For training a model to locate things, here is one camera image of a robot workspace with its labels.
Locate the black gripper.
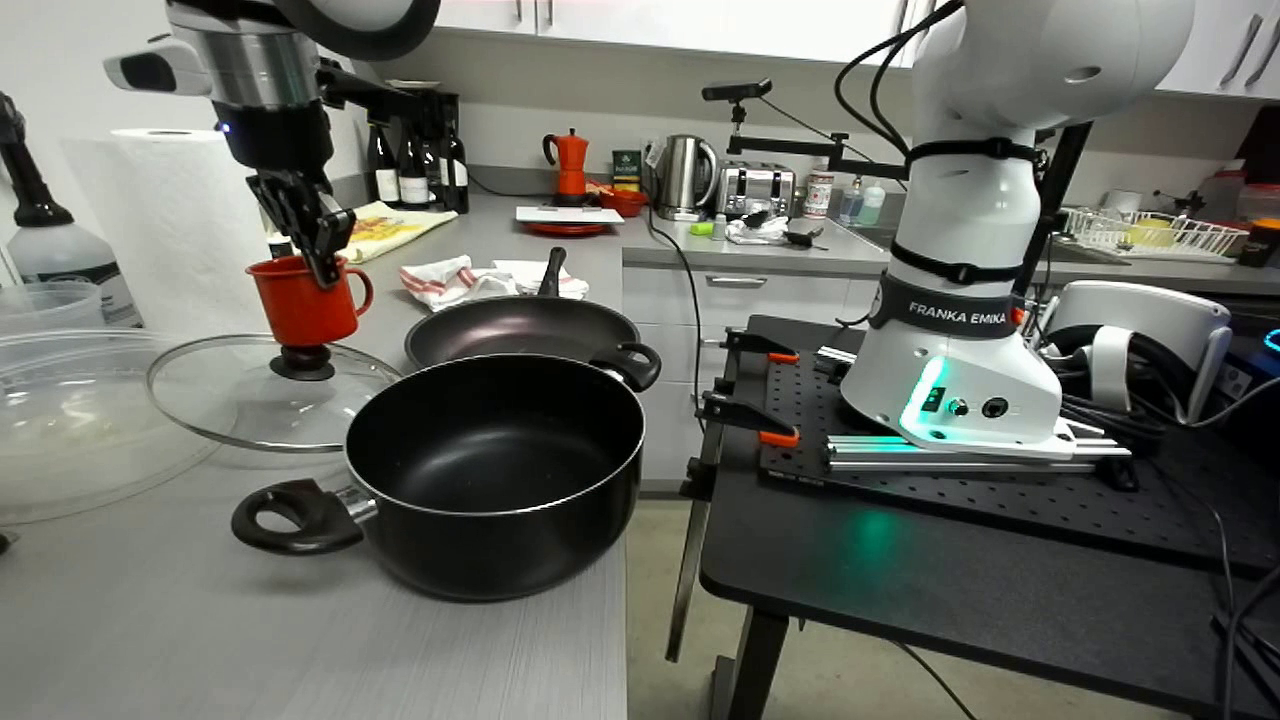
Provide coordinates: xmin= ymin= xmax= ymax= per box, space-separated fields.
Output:
xmin=216 ymin=95 xmax=360 ymax=293

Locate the red cup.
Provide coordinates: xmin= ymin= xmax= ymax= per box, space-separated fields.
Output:
xmin=245 ymin=254 xmax=378 ymax=354

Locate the yellow printed bag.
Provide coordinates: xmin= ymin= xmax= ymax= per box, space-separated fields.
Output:
xmin=334 ymin=198 xmax=460 ymax=267

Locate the dark glass bottle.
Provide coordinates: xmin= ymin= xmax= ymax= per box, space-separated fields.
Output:
xmin=397 ymin=125 xmax=436 ymax=214
xmin=430 ymin=125 xmax=470 ymax=217
xmin=366 ymin=119 xmax=403 ymax=214

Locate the crumpled white red-striped towel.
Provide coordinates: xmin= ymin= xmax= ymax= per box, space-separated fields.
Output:
xmin=397 ymin=254 xmax=489 ymax=318

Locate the white paper towel roll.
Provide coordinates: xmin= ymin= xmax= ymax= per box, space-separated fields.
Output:
xmin=59 ymin=125 xmax=274 ymax=354

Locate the glass lid with black knob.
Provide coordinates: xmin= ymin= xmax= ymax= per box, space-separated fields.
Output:
xmin=142 ymin=329 xmax=403 ymax=458

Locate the flat white red-striped towel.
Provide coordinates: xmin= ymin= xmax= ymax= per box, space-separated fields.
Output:
xmin=470 ymin=256 xmax=590 ymax=311

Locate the black frying pan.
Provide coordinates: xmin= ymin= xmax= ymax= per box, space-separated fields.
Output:
xmin=399 ymin=246 xmax=667 ymax=398

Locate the red plate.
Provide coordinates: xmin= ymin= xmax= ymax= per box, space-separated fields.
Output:
xmin=512 ymin=200 xmax=626 ymax=246

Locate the spray bottle with black head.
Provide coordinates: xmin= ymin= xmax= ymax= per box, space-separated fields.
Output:
xmin=0 ymin=94 xmax=129 ymax=323

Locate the red moka pot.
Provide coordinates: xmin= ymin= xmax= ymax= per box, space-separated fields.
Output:
xmin=538 ymin=125 xmax=596 ymax=207

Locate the black cooking pot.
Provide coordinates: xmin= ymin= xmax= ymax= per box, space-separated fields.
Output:
xmin=227 ymin=354 xmax=652 ymax=608

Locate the glass pot lid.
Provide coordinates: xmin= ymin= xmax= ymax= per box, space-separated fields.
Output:
xmin=0 ymin=323 xmax=224 ymax=529

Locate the steel kettle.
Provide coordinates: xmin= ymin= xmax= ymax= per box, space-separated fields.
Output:
xmin=645 ymin=132 xmax=723 ymax=224

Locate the steel toaster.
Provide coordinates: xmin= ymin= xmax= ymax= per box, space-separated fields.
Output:
xmin=717 ymin=155 xmax=803 ymax=224

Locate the black orange-tipped clamp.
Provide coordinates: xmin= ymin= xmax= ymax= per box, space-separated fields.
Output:
xmin=717 ymin=329 xmax=806 ymax=373
xmin=699 ymin=389 xmax=806 ymax=458

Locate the white plastic bottle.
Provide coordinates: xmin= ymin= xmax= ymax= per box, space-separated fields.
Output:
xmin=800 ymin=171 xmax=841 ymax=227

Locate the pale blue plastic bottle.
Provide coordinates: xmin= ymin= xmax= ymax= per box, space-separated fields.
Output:
xmin=852 ymin=175 xmax=893 ymax=234

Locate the black breadboard table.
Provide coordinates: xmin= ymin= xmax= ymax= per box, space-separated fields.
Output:
xmin=697 ymin=311 xmax=1280 ymax=720

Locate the white VR headset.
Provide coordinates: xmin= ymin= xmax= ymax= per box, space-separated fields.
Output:
xmin=1035 ymin=278 xmax=1235 ymax=421

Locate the dish rack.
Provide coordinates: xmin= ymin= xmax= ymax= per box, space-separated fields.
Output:
xmin=1064 ymin=198 xmax=1253 ymax=264

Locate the wrist mounted camera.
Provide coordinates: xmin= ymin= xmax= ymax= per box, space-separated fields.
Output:
xmin=99 ymin=34 xmax=224 ymax=101

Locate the white wall cabinet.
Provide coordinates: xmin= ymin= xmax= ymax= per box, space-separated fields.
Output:
xmin=436 ymin=0 xmax=935 ymax=67
xmin=1155 ymin=0 xmax=1280 ymax=103

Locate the black camera stand bar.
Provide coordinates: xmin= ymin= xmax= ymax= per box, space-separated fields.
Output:
xmin=699 ymin=75 xmax=774 ymax=109

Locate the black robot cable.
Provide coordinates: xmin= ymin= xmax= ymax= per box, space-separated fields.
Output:
xmin=830 ymin=0 xmax=971 ymax=170

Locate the aluminium rail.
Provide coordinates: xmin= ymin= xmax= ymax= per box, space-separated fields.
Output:
xmin=821 ymin=421 xmax=1134 ymax=478

